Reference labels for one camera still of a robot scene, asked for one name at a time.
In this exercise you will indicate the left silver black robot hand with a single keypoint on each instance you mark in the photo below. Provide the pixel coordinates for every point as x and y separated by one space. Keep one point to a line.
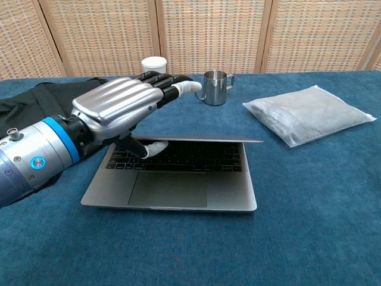
119 101

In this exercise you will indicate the silver laptop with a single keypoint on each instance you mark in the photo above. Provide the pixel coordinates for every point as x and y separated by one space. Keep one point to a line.
178 187

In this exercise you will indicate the woven bamboo folding screen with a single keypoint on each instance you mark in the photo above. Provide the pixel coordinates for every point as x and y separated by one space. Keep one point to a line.
208 32

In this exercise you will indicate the black backpack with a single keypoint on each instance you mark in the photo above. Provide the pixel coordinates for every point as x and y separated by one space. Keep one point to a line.
35 101

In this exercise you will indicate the blue table cover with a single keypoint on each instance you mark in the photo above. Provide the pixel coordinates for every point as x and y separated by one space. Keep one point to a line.
208 247

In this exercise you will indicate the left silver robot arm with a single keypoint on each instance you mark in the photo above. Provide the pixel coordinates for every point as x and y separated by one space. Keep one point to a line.
35 161

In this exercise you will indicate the white paper cup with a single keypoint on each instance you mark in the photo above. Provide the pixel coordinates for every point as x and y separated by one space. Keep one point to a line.
154 64

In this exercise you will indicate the stainless steel spouted pitcher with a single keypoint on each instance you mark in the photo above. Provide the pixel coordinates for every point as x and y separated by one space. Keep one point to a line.
214 89

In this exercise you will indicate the grey cloth in plastic bag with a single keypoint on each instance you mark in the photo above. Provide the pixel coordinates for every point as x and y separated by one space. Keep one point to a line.
306 116

